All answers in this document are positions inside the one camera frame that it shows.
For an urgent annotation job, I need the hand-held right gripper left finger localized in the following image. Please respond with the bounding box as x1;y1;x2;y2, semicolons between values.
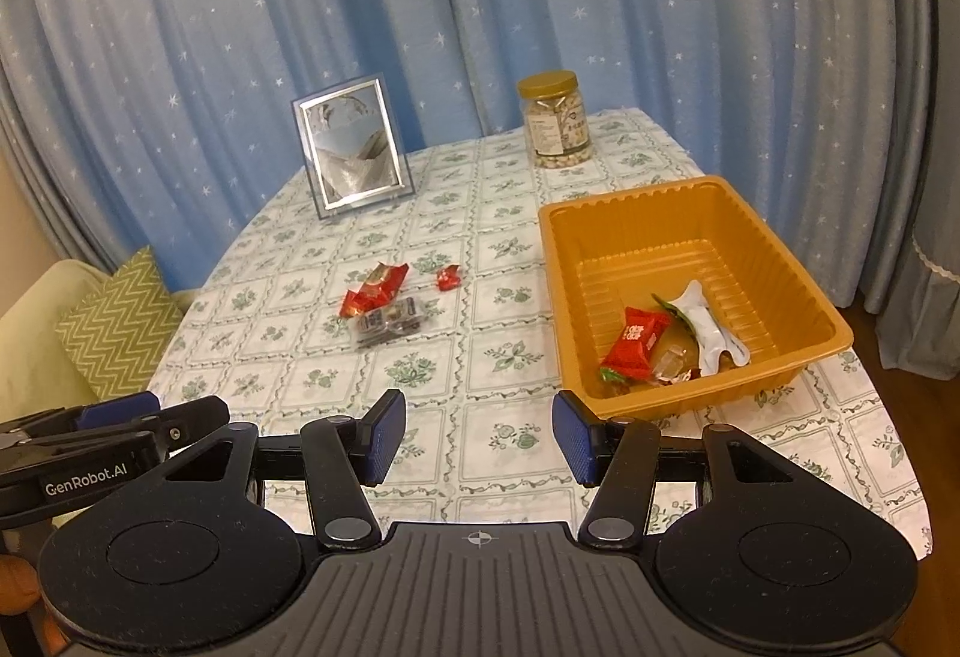
131;389;407;551

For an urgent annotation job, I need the plastic jar of nuts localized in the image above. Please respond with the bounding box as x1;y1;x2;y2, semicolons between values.
517;70;593;170

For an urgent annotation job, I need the person's left hand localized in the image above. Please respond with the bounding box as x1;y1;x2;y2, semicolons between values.
0;552;72;654

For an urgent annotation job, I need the silver picture frame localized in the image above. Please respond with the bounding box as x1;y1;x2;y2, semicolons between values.
291;73;416;221

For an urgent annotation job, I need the green zigzag pillow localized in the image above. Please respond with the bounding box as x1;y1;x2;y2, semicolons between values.
54;246;197;403

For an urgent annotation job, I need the clear brown candy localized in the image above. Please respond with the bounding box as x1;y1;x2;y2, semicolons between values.
649;343;695;382

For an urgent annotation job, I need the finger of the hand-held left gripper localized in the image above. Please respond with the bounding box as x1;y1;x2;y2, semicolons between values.
0;396;231;472
0;392;163;452

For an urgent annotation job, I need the orange plastic tray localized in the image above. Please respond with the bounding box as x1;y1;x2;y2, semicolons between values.
538;175;856;419

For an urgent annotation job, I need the grey curtain with lace trim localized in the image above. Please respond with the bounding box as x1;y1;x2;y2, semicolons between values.
862;0;960;365

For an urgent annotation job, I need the red snack packet white label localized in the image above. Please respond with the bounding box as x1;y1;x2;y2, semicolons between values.
604;307;672;374

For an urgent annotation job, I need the large red snack packet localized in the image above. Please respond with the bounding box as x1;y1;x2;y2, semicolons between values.
340;261;411;319

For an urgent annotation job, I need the white and green snack packet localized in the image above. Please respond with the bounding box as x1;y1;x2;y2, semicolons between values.
651;280;751;377

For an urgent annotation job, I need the clear packet of dark snacks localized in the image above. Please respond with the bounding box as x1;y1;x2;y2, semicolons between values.
352;297;422;347

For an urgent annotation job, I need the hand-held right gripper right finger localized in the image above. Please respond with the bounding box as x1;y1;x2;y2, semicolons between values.
553;391;826;551

